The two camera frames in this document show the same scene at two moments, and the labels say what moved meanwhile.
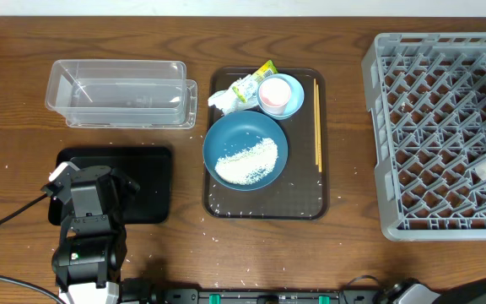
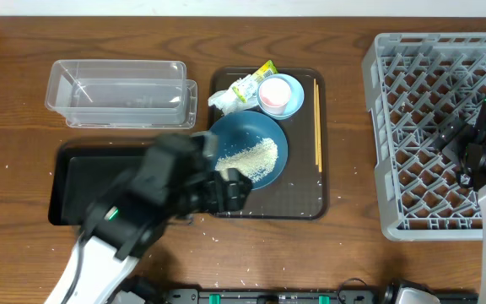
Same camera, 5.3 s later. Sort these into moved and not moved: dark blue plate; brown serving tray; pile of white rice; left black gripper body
Moved: left black gripper body
Not moved: brown serving tray; dark blue plate; pile of white rice
